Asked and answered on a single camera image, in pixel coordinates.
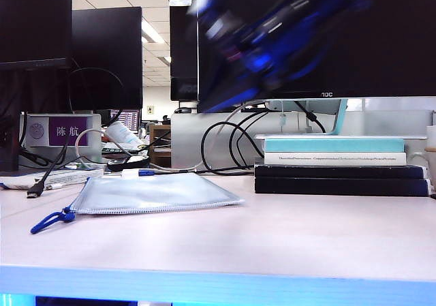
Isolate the small lit background monitor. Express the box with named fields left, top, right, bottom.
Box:
left=109, top=109, right=141, bottom=134

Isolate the blue zipper pull strap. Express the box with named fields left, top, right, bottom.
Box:
left=29, top=207, right=74, bottom=235

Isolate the thin black cable loop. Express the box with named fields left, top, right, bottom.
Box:
left=67, top=66, right=125, bottom=117

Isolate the black round base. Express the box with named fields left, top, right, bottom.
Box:
left=107, top=155, right=151, bottom=172

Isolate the white looped cable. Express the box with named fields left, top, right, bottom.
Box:
left=74, top=127, right=151, bottom=170

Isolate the white teal monitor stand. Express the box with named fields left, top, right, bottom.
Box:
left=266, top=97, right=349, bottom=136

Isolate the teal book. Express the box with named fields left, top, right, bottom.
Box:
left=263, top=138, right=406, bottom=153

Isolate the white plastic bottle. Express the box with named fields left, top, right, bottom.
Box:
left=103, top=121, right=144, bottom=149

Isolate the white book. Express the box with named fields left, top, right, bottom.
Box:
left=263, top=151, right=408, bottom=167

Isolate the white mug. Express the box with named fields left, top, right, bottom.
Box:
left=406, top=148, right=436, bottom=185

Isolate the thick black monitor cable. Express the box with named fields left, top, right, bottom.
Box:
left=293, top=100, right=327, bottom=135

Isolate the grey desk partition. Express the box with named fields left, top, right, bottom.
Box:
left=170, top=109, right=436, bottom=170

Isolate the black looped cable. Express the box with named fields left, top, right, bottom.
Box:
left=228, top=111, right=267, bottom=169
left=200, top=112, right=255, bottom=177

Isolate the thin black book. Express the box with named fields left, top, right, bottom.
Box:
left=253, top=164, right=431, bottom=181

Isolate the wooden cabinet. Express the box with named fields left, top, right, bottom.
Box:
left=149, top=123, right=172, bottom=168

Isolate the white cylindrical container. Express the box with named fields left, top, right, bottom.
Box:
left=425, top=125, right=436, bottom=152

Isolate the purple white name plate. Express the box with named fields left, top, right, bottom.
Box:
left=25, top=112, right=103, bottom=161

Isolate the transparent file bag blue zipper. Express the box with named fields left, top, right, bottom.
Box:
left=69, top=172, right=246, bottom=216

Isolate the silver monitor base plate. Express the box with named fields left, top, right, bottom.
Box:
left=253, top=134, right=429, bottom=141

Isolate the white booklet stack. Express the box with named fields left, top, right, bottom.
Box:
left=0, top=168, right=105, bottom=192

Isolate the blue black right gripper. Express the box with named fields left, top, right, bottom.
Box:
left=186, top=0, right=309, bottom=113

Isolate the large black AOC monitor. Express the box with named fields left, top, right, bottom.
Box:
left=197, top=0, right=436, bottom=113

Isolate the green circuit board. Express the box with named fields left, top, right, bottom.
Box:
left=101, top=142, right=151, bottom=157

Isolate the black monitor rear side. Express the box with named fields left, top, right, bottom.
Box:
left=69, top=6, right=144, bottom=111

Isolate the white adapter with blue plug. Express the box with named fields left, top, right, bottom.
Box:
left=121, top=168, right=157, bottom=181

